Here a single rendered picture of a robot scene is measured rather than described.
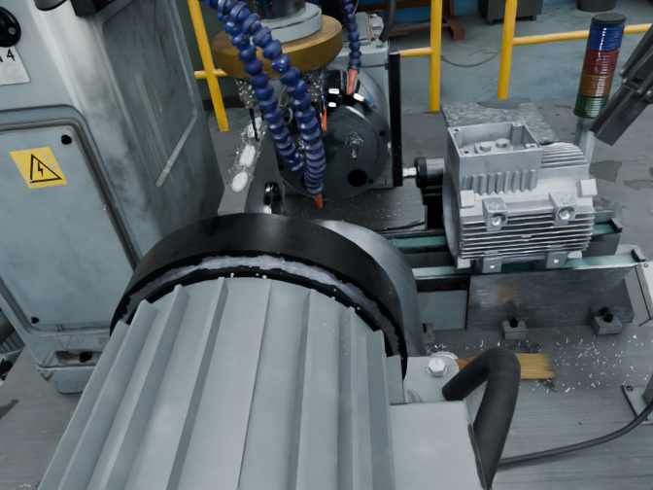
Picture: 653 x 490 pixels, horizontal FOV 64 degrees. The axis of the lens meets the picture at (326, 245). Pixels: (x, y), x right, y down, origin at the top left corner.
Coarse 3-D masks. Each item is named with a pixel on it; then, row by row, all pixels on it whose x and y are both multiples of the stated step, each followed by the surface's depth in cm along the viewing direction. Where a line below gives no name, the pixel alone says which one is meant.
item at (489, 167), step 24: (456, 144) 80; (480, 144) 81; (504, 144) 81; (528, 144) 77; (456, 168) 80; (480, 168) 78; (504, 168) 78; (528, 168) 78; (480, 192) 80; (504, 192) 80
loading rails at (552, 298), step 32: (608, 224) 96; (416, 256) 99; (448, 256) 98; (608, 256) 90; (640, 256) 87; (448, 288) 90; (480, 288) 89; (512, 288) 88; (544, 288) 88; (576, 288) 88; (608, 288) 88; (448, 320) 95; (480, 320) 93; (512, 320) 92; (544, 320) 93; (576, 320) 93; (608, 320) 90
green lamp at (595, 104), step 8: (584, 96) 105; (592, 96) 104; (600, 96) 104; (608, 96) 105; (576, 104) 108; (584, 104) 106; (592, 104) 105; (600, 104) 104; (576, 112) 108; (584, 112) 106; (592, 112) 106
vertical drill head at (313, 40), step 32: (256, 0) 65; (288, 0) 66; (224, 32) 74; (288, 32) 66; (320, 32) 68; (224, 64) 68; (320, 64) 68; (320, 96) 72; (256, 128) 76; (320, 128) 76
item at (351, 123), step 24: (336, 72) 106; (360, 72) 110; (288, 96) 104; (336, 96) 99; (360, 96) 99; (288, 120) 101; (336, 120) 101; (360, 120) 101; (384, 120) 102; (336, 144) 104; (360, 144) 101; (384, 144) 105; (288, 168) 108; (336, 168) 108; (360, 168) 107; (384, 168) 108; (336, 192) 112; (360, 192) 112
